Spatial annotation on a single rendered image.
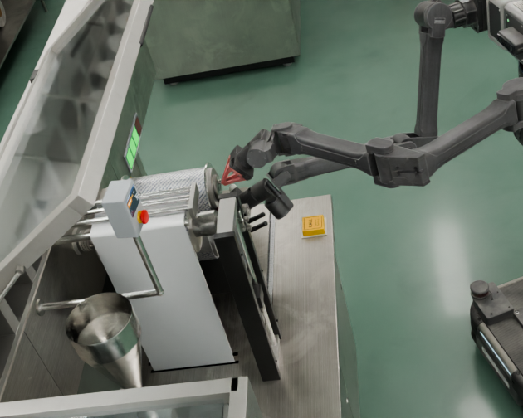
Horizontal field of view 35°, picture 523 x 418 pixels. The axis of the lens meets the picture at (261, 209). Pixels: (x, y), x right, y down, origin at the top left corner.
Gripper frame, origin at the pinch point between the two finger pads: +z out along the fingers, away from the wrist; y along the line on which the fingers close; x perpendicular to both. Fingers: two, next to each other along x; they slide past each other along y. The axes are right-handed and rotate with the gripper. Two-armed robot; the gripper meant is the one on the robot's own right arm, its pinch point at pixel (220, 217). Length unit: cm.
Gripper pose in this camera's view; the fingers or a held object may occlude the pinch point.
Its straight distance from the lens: 251.0
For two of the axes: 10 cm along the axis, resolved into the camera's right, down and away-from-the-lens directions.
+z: -7.6, 4.8, 4.4
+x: -6.5, -5.9, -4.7
